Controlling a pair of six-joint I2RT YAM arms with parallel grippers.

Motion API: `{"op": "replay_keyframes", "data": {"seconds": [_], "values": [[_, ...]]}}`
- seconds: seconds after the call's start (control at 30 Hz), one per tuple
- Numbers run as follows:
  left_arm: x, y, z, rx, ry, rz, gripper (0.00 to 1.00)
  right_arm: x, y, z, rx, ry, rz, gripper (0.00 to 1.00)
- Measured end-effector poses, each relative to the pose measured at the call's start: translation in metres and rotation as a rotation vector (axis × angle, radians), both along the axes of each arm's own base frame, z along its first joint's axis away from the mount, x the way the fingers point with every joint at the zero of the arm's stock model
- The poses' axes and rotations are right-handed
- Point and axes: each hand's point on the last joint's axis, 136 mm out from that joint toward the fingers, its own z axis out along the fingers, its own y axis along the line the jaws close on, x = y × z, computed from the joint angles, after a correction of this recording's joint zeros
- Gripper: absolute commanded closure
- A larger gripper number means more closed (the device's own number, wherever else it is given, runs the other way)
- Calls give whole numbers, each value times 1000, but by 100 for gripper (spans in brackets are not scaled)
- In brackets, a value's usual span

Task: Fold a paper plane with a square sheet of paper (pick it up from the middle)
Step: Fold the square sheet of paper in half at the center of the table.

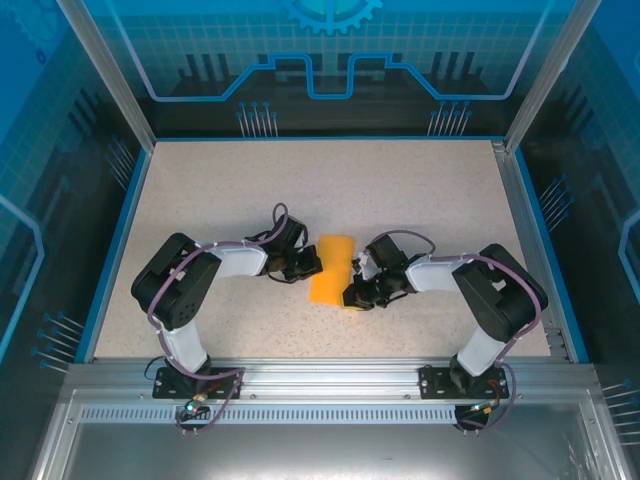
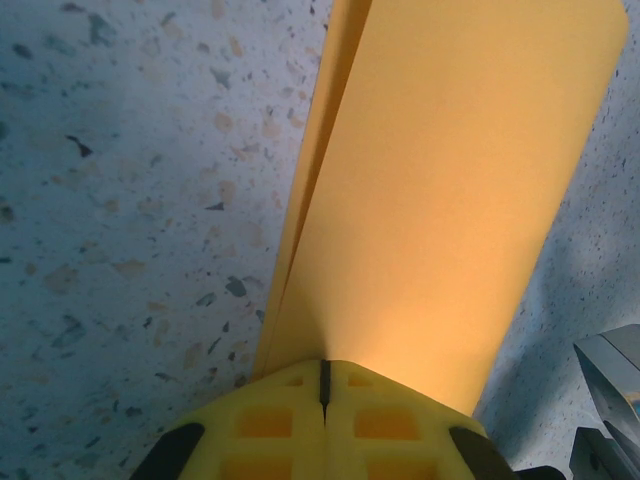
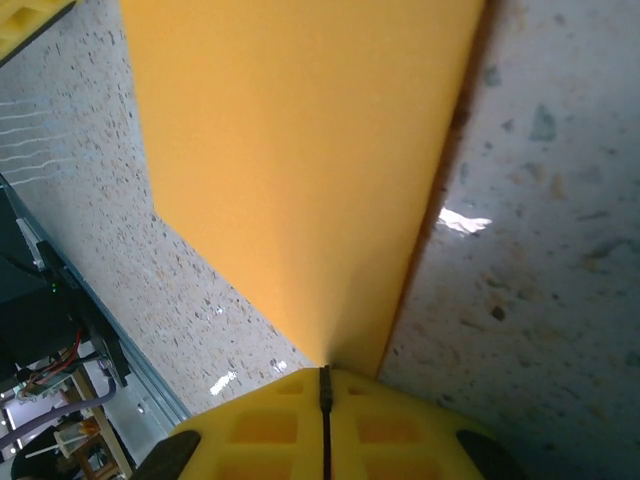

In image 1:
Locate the orange paper sheet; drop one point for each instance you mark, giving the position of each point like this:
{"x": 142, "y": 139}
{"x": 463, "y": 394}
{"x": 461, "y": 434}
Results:
{"x": 332, "y": 250}

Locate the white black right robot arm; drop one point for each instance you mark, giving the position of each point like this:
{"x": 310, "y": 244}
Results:
{"x": 435, "y": 275}

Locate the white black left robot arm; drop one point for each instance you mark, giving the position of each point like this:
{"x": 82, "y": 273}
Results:
{"x": 240, "y": 262}

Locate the aluminium mounting beam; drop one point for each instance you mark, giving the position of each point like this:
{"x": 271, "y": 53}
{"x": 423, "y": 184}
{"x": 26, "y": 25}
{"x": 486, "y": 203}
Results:
{"x": 330, "y": 380}

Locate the grey metal tray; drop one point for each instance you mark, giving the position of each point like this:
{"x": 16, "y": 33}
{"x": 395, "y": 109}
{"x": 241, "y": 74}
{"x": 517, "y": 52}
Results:
{"x": 320, "y": 455}

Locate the connector with green light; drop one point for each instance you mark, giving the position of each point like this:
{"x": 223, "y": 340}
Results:
{"x": 195, "y": 405}
{"x": 485, "y": 407}

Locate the blue table edge strip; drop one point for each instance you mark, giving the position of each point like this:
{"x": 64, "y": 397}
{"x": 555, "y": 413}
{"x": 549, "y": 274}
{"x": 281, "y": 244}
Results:
{"x": 541, "y": 225}
{"x": 119, "y": 250}

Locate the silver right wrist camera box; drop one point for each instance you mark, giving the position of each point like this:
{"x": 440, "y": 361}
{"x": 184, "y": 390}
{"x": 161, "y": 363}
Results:
{"x": 367, "y": 270}

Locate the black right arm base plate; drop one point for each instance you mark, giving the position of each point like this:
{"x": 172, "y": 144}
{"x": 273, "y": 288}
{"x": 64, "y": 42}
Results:
{"x": 435, "y": 385}

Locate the aluminium side rail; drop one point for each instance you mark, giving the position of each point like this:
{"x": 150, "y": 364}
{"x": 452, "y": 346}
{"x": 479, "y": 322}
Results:
{"x": 528, "y": 240}

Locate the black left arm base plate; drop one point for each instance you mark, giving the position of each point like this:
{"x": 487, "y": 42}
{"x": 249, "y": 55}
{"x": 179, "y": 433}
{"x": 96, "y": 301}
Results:
{"x": 170, "y": 387}

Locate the aluminium frame post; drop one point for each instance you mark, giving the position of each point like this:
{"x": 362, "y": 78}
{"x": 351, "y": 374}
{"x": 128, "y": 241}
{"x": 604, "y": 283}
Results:
{"x": 544, "y": 75}
{"x": 116, "y": 75}

